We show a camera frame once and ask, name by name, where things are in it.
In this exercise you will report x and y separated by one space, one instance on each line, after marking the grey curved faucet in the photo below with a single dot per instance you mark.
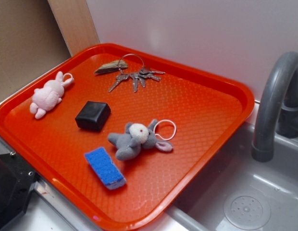
278 109

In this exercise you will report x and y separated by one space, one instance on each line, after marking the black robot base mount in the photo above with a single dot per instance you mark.
17 181

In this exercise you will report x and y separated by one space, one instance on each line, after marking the brown wooden wedge piece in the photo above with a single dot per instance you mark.
111 67

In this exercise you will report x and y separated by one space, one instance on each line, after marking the black rectangular box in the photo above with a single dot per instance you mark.
93 116

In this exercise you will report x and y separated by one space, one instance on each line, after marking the blue sponge block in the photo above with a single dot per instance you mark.
106 170

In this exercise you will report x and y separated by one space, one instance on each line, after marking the grey plastic sink basin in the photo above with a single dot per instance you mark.
233 192

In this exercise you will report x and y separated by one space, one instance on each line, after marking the grey plush elephant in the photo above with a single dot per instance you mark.
136 138

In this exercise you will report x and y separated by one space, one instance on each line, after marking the orange plastic tray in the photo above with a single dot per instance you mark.
199 111

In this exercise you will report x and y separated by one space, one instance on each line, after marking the wooden board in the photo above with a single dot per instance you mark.
75 23

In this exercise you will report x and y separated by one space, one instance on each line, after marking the silver keys on ring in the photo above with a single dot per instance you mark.
139 77

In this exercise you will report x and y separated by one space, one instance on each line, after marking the pink plush bunny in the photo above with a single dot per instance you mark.
46 98

